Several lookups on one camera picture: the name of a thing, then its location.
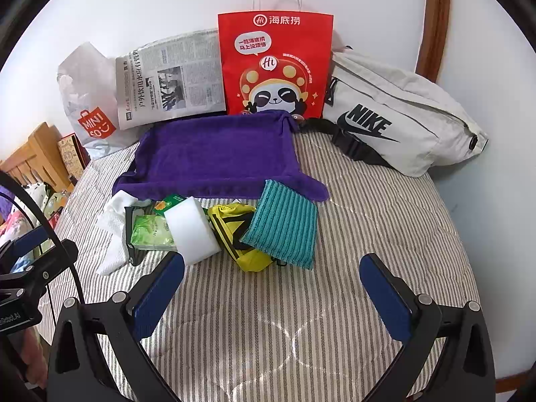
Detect yellow mesh pouch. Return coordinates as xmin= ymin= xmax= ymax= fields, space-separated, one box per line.
xmin=208 ymin=202 xmax=273 ymax=272

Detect black cable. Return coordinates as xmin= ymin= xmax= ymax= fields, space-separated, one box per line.
xmin=0 ymin=170 xmax=87 ymax=307

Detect wooden headboard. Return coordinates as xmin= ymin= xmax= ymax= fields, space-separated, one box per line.
xmin=1 ymin=123 xmax=74 ymax=192

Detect white foam sponge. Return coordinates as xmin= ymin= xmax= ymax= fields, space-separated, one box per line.
xmin=164 ymin=197 xmax=221 ymax=266

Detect teal ribbed cloth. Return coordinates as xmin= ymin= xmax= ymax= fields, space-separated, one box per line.
xmin=241 ymin=180 xmax=318 ymax=270

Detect light green tissue pack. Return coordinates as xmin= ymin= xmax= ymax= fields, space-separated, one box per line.
xmin=130 ymin=214 xmax=176 ymax=251

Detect folded newspaper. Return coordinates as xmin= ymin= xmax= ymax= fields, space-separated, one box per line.
xmin=115 ymin=29 xmax=226 ymax=130

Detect red panda paper bag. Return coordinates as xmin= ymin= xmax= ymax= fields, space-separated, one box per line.
xmin=218 ymin=0 xmax=334 ymax=121

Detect white paper towel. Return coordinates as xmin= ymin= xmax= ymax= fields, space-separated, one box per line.
xmin=96 ymin=190 xmax=151 ymax=276

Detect wooden door frame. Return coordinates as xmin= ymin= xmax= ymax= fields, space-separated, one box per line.
xmin=415 ymin=0 xmax=451 ymax=83

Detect white Nike waist bag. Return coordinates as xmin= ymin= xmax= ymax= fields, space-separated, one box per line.
xmin=304 ymin=48 xmax=489 ymax=177

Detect dark green packet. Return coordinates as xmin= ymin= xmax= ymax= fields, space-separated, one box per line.
xmin=153 ymin=194 xmax=186 ymax=216

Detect patterned gift box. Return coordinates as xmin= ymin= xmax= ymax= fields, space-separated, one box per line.
xmin=57 ymin=133 xmax=90 ymax=184

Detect striped quilt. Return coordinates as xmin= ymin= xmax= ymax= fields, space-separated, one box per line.
xmin=35 ymin=127 xmax=481 ymax=402

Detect white Miniso plastic bag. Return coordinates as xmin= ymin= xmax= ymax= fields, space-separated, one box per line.
xmin=57 ymin=43 xmax=143 ymax=159

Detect purple towel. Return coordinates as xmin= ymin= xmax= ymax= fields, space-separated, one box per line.
xmin=113 ymin=111 xmax=329 ymax=201

